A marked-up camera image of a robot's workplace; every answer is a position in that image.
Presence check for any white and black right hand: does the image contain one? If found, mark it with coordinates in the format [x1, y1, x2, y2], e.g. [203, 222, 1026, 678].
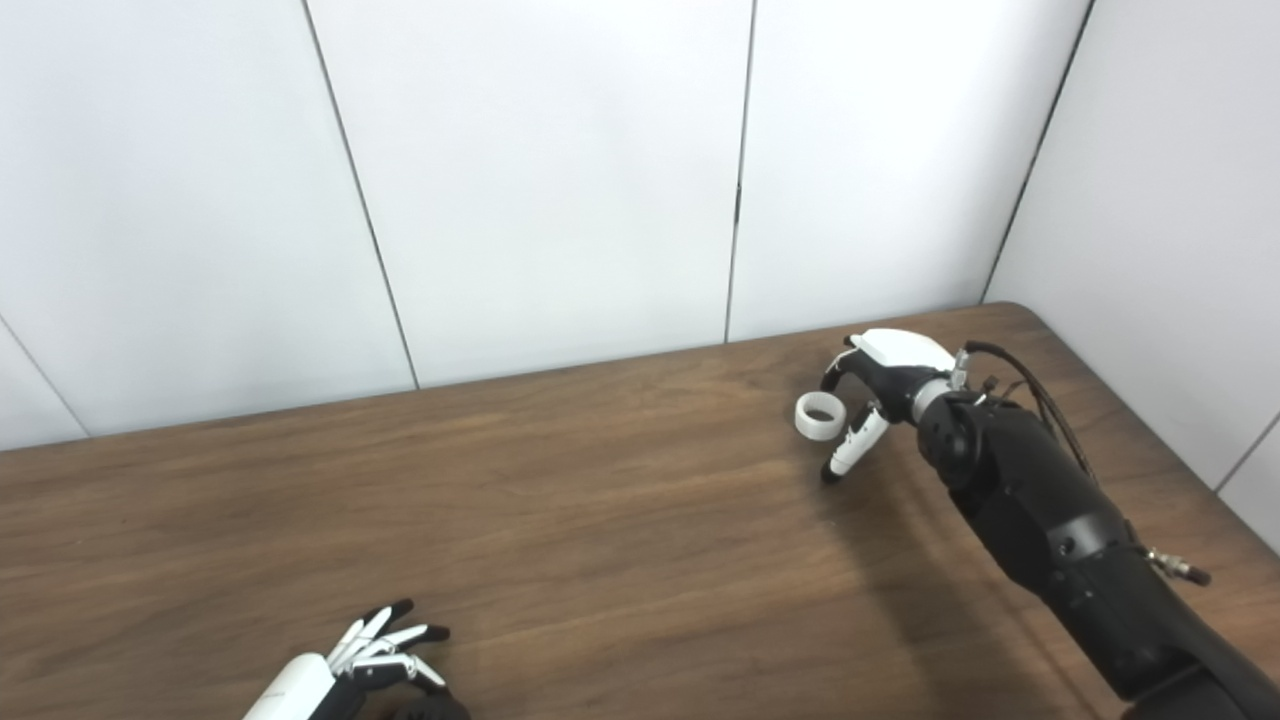
[820, 328, 966, 486]

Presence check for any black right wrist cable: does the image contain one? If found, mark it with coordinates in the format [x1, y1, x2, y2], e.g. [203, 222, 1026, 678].
[963, 340, 1211, 586]

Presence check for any white ring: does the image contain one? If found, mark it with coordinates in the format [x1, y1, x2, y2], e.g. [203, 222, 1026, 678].
[795, 392, 848, 442]

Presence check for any round black part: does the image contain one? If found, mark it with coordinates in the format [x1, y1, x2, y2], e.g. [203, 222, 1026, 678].
[392, 693, 471, 720]

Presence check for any white and black left hand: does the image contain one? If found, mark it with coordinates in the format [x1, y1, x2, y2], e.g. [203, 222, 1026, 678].
[243, 598, 471, 720]

